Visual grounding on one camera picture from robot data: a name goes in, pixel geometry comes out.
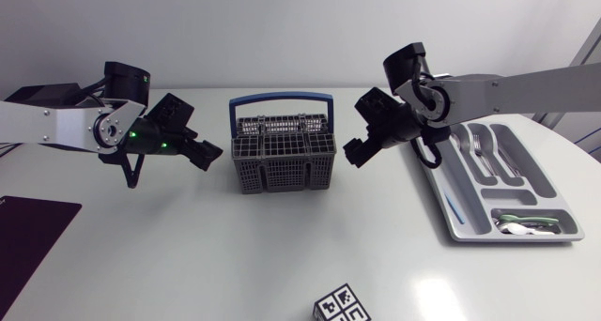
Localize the steel fork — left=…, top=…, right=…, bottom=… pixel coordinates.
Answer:
left=471, top=132, right=498, bottom=177

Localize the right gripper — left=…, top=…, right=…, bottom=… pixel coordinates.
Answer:
left=342, top=116, right=424, bottom=169

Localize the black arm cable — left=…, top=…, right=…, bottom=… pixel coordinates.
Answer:
left=410, top=136, right=443, bottom=170

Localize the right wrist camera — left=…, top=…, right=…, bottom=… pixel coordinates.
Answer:
left=353, top=86, right=406, bottom=126

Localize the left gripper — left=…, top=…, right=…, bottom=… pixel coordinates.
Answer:
left=174, top=127, right=224, bottom=173

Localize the grey cutlery tray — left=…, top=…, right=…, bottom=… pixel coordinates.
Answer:
left=414, top=120, right=586, bottom=244

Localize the thin blue plastic stick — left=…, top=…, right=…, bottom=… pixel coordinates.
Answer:
left=442, top=191, right=467, bottom=226

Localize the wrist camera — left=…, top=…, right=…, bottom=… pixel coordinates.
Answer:
left=353, top=86, right=406, bottom=126
left=148, top=93, right=195, bottom=135

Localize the black-and-white patterned cube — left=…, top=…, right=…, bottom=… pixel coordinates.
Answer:
left=313, top=283, right=373, bottom=321

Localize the green plastic spoon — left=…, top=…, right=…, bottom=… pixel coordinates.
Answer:
left=498, top=213, right=561, bottom=226

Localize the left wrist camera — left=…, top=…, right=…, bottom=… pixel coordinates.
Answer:
left=148, top=93, right=195, bottom=135

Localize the dark mat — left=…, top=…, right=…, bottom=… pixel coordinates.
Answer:
left=0, top=195, right=84, bottom=318

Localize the white plastic spoon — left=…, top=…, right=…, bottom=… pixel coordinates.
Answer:
left=499, top=222, right=557, bottom=237

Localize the grey cutlery basket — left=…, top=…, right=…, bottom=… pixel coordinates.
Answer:
left=228, top=91, right=338, bottom=195

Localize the steel knife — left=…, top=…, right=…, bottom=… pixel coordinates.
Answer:
left=496, top=146, right=523, bottom=177

